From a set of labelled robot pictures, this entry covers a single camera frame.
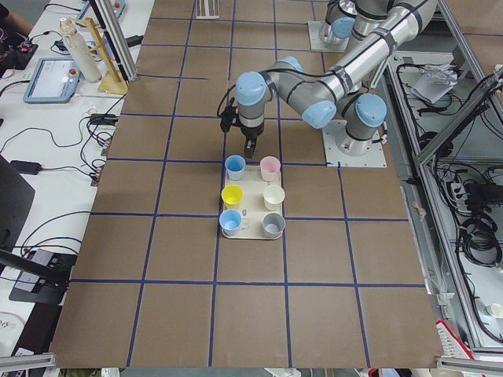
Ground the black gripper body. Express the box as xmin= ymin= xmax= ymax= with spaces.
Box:
xmin=240 ymin=124 xmax=263 ymax=144

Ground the pink plastic cup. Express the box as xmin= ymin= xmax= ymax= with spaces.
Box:
xmin=259 ymin=156 xmax=281 ymax=182

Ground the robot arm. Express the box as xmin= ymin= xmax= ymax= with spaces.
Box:
xmin=236 ymin=1 xmax=437 ymax=158
xmin=320 ymin=1 xmax=389 ymax=45

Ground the light blue cup near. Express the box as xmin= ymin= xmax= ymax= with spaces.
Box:
xmin=225 ymin=155 xmax=246 ymax=181

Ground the light blue cup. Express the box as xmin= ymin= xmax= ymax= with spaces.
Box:
xmin=225 ymin=155 xmax=246 ymax=181
xmin=218 ymin=209 xmax=242 ymax=236

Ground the yellow plastic cup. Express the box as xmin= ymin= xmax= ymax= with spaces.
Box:
xmin=221 ymin=185 xmax=244 ymax=209

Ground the cream white plastic cup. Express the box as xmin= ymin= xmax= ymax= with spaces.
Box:
xmin=263 ymin=185 xmax=285 ymax=210

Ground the light blue cup far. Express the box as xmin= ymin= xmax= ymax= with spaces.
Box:
xmin=218 ymin=209 xmax=242 ymax=236

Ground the grey plastic cup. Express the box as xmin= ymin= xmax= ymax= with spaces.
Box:
xmin=263 ymin=213 xmax=286 ymax=239

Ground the cream rabbit tray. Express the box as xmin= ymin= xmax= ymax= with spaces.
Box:
xmin=221 ymin=166 xmax=283 ymax=240

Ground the wooden stand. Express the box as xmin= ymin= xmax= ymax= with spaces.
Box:
xmin=74 ymin=17 xmax=127 ymax=95

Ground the beige water bottle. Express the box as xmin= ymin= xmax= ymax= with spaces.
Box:
xmin=59 ymin=17 xmax=101 ymax=82

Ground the crumpled white paper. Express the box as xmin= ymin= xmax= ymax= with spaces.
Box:
xmin=411 ymin=64 xmax=457 ymax=104

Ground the teach pendant tablet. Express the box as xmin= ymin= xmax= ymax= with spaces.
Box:
xmin=23 ymin=58 xmax=81 ymax=104

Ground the black power adapter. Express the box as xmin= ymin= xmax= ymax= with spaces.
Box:
xmin=9 ymin=160 xmax=42 ymax=175

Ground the black monitor stand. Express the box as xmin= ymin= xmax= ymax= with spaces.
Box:
xmin=1 ymin=159 xmax=77 ymax=305

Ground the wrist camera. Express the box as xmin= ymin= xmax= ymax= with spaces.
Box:
xmin=219 ymin=105 xmax=238 ymax=134

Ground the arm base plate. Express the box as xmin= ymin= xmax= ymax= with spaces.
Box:
xmin=321 ymin=119 xmax=387 ymax=168
xmin=307 ymin=21 xmax=349 ymax=53

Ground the aluminium frame post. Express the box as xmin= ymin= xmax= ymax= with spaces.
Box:
xmin=90 ymin=0 xmax=138 ymax=82

